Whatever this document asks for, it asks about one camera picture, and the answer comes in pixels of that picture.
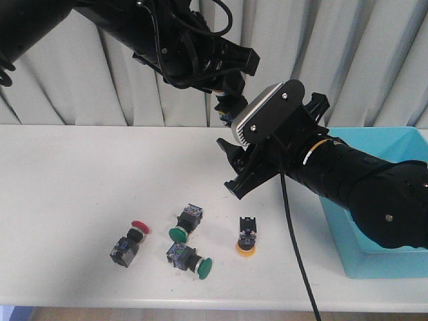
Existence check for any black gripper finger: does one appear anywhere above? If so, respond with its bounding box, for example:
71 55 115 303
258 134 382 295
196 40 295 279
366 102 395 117
216 138 248 175
215 72 245 97
224 168 278 199

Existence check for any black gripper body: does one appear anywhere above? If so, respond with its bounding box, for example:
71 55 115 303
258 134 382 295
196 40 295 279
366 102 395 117
245 93 330 187
132 9 259 92

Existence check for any yellow push button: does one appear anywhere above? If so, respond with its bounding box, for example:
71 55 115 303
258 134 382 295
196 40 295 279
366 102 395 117
215 94 248 128
235 217 257 257

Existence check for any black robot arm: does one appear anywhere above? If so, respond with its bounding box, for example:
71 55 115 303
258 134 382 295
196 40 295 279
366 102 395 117
217 93 427 249
1 1 259 96

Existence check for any light blue plastic box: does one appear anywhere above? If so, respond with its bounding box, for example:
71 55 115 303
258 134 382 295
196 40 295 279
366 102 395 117
317 126 428 280

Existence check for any inverted yellow push button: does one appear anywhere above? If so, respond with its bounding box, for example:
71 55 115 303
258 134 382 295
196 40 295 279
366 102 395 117
235 217 257 257

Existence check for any upper green push button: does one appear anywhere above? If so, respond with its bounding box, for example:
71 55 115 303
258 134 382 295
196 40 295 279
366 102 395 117
169 203 203 243

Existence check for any green push button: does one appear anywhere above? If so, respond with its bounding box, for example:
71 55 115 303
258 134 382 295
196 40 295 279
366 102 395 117
169 203 203 243
166 243 213 280

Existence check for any lower green push button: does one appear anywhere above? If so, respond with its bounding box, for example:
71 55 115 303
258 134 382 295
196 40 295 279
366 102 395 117
166 243 213 280

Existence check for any grey pleated curtain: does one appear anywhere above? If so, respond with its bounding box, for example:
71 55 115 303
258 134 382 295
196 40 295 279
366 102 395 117
1 1 427 129

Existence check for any lying red push button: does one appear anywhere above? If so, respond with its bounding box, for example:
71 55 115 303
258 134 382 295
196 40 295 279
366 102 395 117
110 220 150 268

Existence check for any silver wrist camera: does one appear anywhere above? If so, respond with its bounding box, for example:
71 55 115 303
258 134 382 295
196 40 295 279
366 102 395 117
231 80 305 146

